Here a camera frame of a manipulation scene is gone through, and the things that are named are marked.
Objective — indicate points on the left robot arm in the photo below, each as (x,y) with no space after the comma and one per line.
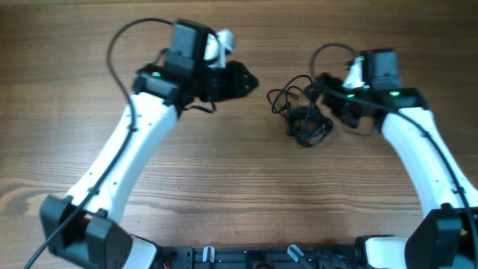
(192,73)

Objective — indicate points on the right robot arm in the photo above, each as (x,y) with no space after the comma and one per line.
(447,234)

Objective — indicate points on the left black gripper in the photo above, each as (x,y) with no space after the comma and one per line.
(234,87)

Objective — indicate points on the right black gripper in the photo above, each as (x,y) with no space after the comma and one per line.
(348,120)

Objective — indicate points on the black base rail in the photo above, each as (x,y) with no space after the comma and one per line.
(292,257)

